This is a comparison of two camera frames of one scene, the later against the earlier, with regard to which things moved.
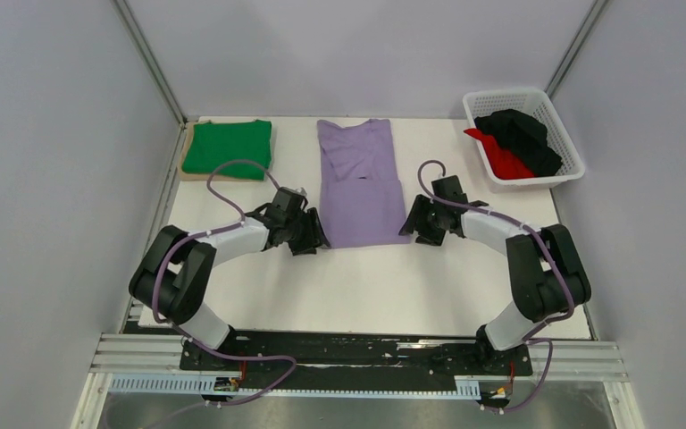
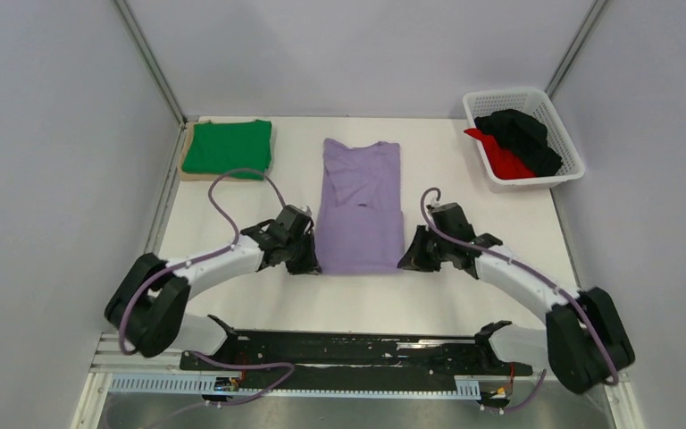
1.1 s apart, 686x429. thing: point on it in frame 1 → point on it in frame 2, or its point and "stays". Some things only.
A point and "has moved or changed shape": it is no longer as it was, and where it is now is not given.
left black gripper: (314, 231) → (310, 264)
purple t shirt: (362, 199) has moved or changed shape
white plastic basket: (536, 103) stays
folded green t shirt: (214, 142) stays
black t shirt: (525, 135) stays
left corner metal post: (128, 14) stays
